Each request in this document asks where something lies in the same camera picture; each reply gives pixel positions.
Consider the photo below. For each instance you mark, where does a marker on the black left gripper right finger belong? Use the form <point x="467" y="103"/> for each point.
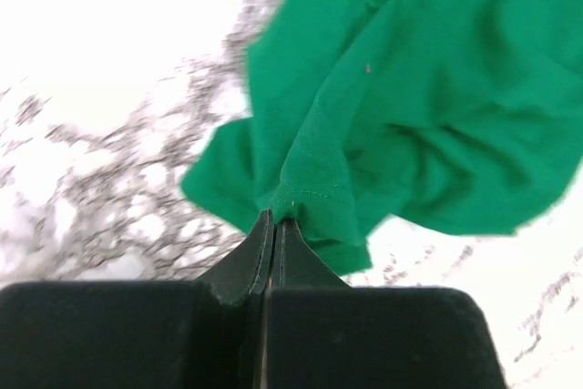
<point x="322" y="333"/>

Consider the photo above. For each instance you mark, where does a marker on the green t shirt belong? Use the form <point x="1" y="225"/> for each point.
<point x="462" y="116"/>

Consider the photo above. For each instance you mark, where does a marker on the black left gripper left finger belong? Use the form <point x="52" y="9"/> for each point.
<point x="199" y="333"/>

